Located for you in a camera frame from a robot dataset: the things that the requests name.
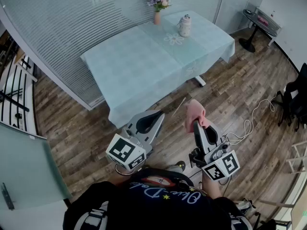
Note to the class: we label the person's grey trouser leg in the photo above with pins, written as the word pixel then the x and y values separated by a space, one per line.
pixel 173 169

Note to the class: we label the white table foot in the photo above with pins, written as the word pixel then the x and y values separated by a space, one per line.
pixel 200 81

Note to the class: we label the white water bottle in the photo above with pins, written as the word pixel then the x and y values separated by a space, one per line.
pixel 185 26

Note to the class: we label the black office chair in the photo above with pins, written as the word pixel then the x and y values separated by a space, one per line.
pixel 296 97

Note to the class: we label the person's black shoe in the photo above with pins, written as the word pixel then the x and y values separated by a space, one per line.
pixel 180 164

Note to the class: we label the frosted glass door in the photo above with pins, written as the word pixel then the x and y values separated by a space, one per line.
pixel 24 164

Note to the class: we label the purple and pink flower bouquet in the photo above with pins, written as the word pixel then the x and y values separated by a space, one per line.
pixel 158 1

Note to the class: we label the thin white stick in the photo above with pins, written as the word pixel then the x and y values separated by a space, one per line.
pixel 178 106

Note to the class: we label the pink vase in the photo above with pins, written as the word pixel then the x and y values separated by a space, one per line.
pixel 157 18

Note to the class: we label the small dark dish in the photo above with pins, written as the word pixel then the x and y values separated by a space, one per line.
pixel 247 11

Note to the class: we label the small pink box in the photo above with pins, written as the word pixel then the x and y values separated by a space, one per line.
pixel 262 19

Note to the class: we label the light blue tablecloth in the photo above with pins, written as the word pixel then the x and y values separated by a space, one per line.
pixel 132 68

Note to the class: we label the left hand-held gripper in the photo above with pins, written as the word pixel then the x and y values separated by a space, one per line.
pixel 122 150

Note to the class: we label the round black side table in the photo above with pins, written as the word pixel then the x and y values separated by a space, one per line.
pixel 251 18

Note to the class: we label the person's torso in black shirt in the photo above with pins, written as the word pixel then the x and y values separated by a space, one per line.
pixel 156 212

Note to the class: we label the person's left forearm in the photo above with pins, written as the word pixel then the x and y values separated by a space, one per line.
pixel 122 180

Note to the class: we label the white frame rack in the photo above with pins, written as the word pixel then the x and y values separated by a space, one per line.
pixel 297 160

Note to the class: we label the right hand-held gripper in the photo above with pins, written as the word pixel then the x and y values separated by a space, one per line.
pixel 220 166

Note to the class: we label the person's right forearm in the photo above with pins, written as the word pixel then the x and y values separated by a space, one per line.
pixel 211 188

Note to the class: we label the pink cloth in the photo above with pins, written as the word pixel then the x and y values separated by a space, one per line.
pixel 194 111

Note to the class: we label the white low shelf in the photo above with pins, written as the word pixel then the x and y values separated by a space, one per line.
pixel 275 24

